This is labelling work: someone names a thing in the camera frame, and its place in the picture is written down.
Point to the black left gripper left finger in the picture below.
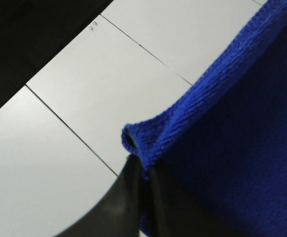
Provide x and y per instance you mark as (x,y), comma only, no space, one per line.
(117,214)

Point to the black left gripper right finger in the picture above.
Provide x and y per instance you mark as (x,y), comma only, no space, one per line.
(175,214)

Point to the blue microfibre towel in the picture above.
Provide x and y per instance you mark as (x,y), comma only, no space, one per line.
(225,139)

